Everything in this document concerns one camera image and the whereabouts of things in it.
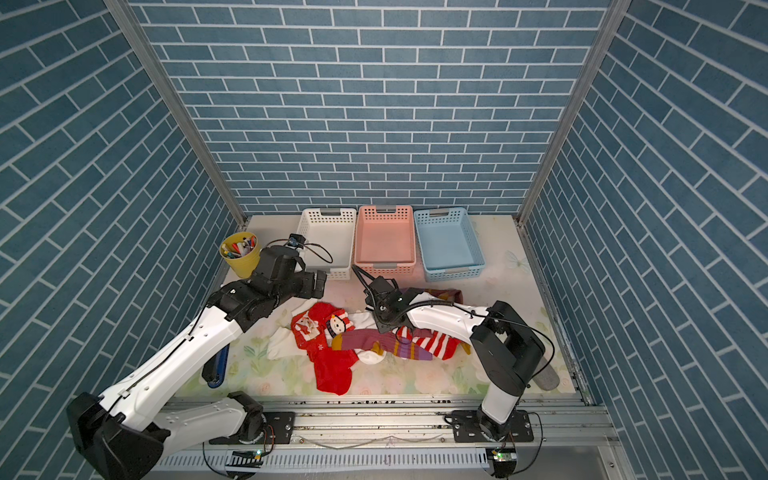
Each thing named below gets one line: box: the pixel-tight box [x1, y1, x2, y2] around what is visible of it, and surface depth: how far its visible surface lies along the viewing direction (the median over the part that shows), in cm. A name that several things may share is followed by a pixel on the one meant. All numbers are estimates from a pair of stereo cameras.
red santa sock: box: [291, 302, 359, 395], surface depth 86 cm
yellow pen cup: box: [219, 231, 260, 279], surface depth 96 cm
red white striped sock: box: [396, 326, 462, 361], surface depth 88 cm
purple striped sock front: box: [332, 328, 433, 360], surface depth 88 cm
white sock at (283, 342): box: [267, 297, 320, 361], surface depth 88 cm
